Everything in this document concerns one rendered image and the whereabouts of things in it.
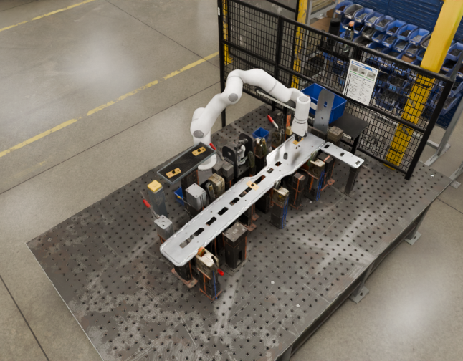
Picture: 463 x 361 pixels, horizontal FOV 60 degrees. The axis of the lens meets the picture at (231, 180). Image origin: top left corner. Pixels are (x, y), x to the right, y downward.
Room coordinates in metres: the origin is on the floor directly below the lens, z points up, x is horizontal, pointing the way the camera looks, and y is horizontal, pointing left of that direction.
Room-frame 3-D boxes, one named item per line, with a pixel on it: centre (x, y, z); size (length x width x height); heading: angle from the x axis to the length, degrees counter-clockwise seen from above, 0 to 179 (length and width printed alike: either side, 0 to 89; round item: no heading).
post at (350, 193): (1.89, -0.83, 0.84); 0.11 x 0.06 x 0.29; 47
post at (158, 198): (1.57, 0.45, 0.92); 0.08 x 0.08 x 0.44; 47
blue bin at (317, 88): (2.42, -0.68, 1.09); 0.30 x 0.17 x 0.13; 41
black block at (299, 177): (1.78, -0.44, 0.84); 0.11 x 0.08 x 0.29; 47
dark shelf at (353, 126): (2.49, -0.60, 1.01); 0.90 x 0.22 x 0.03; 47
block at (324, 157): (1.96, -0.64, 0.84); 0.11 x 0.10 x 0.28; 47
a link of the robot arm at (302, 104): (2.04, -0.45, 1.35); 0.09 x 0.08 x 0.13; 177
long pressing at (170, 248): (1.68, -0.12, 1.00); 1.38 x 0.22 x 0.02; 137
